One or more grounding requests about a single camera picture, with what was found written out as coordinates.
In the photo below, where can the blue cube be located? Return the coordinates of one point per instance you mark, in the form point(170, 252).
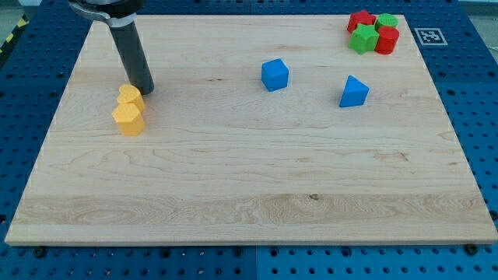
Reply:
point(274, 75)

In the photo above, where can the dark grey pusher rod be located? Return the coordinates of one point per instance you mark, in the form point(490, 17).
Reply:
point(129, 47)

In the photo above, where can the robot arm flange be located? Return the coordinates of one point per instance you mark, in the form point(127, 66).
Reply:
point(115, 13)

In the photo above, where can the blue triangle block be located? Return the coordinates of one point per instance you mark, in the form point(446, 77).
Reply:
point(354, 94)

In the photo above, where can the wooden board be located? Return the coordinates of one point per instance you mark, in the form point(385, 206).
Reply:
point(223, 161)

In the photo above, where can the yellow hexagon block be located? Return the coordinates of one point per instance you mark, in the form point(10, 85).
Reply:
point(128, 118)

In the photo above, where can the yellow heart block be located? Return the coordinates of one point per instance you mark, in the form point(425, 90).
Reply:
point(131, 94)

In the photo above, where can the green star block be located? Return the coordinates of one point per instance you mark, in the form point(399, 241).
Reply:
point(364, 38)

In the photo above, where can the red star block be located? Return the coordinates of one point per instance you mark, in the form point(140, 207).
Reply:
point(361, 17)

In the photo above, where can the red cylinder block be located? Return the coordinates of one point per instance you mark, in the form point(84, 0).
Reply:
point(388, 38)

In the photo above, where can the green cylinder block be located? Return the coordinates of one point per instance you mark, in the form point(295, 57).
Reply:
point(385, 19)

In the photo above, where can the white fiducial marker tag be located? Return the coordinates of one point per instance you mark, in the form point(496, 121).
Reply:
point(429, 36)

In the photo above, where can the black bolt left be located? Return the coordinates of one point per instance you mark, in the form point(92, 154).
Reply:
point(39, 252)

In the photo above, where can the black bolt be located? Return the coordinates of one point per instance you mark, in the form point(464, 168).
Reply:
point(471, 249)
point(39, 252)

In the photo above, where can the black bolt right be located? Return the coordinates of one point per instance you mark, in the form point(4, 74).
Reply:
point(471, 249)

